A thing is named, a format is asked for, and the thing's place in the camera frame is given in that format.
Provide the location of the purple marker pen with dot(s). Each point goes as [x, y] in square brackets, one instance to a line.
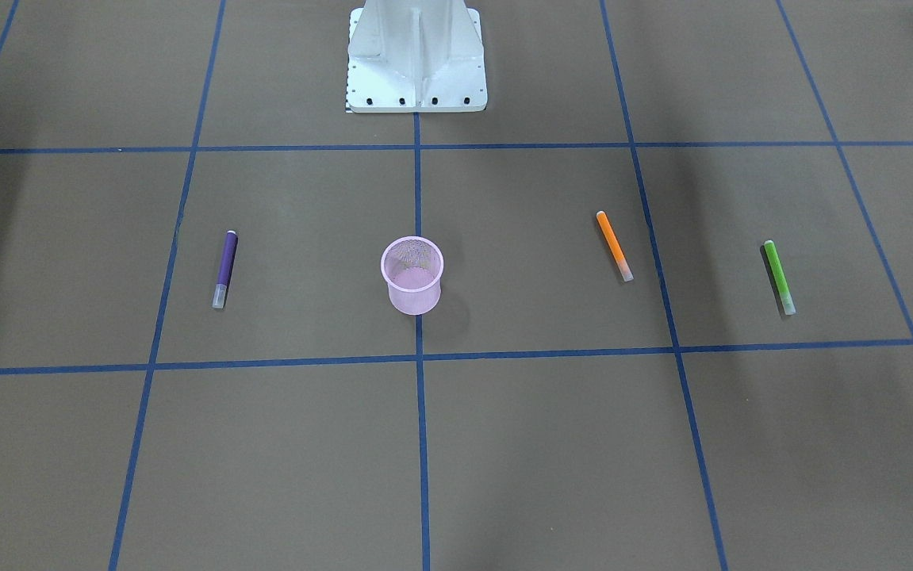
[224, 273]

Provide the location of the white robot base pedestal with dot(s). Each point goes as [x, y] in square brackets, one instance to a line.
[415, 57]

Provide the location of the pink mesh pen holder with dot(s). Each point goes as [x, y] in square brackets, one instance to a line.
[412, 268]

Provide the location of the orange marker pen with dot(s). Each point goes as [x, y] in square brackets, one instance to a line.
[614, 247]

